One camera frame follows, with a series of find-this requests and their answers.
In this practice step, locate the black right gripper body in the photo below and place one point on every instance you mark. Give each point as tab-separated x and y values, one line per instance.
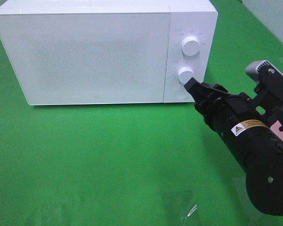
232	117

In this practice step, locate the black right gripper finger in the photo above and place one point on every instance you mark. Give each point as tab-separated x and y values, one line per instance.
214	86
196	90

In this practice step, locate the round white door release button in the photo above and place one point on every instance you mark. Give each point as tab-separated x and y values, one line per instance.
181	94

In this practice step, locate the white microwave door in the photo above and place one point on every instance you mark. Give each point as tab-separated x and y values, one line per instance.
73	59

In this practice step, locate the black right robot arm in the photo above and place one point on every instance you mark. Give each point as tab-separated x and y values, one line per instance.
262	161

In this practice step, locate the lower white microwave knob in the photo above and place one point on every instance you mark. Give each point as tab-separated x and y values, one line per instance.
185	74

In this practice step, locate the white microwave knob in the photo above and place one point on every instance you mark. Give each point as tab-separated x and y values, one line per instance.
190	45
185	74

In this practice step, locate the upper white microwave knob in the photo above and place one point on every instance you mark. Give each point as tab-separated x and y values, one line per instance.
190	45

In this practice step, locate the white microwave oven body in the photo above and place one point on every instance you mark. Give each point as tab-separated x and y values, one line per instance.
196	17

